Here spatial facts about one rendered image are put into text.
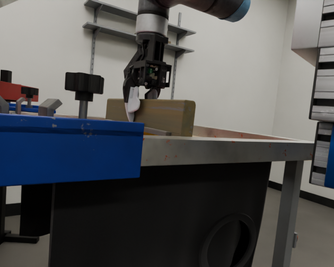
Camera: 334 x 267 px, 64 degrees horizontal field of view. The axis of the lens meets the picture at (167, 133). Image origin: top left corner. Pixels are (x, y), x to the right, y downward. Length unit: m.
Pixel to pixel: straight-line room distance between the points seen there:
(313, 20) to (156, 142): 0.25
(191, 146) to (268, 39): 4.06
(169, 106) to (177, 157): 0.18
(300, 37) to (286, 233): 0.70
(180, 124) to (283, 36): 4.28
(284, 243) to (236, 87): 3.04
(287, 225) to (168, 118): 0.59
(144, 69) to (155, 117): 0.11
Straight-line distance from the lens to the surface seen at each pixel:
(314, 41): 0.40
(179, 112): 0.50
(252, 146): 0.49
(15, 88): 1.71
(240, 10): 0.69
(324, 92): 0.38
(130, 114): 0.66
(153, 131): 0.56
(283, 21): 4.74
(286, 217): 0.97
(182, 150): 0.38
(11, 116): 0.29
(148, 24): 0.65
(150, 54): 0.63
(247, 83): 4.00
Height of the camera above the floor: 1.03
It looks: 4 degrees down
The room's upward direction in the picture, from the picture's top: 5 degrees clockwise
